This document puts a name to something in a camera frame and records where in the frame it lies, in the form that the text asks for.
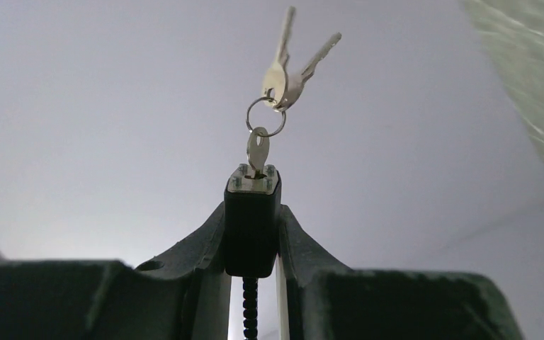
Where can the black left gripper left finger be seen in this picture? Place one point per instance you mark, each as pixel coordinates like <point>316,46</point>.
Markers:
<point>183,293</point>

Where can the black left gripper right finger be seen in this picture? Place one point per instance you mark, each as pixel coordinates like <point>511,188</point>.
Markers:
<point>320,297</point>

